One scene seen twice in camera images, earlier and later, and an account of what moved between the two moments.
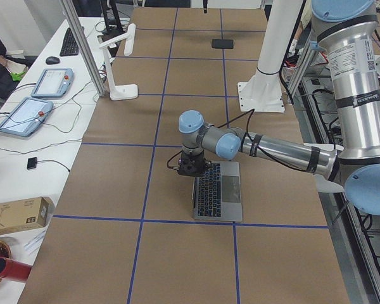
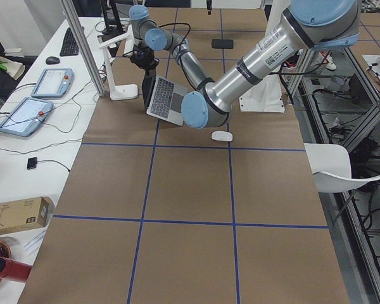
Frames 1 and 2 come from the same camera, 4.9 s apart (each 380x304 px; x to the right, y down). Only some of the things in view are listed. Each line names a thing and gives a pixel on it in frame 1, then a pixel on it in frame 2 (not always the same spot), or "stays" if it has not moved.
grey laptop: x=217 y=196 -> x=166 y=101
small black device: x=31 y=163 stays
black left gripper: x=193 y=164 -> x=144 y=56
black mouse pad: x=222 y=44 stays
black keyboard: x=69 y=47 stays
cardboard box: x=17 y=215 stays
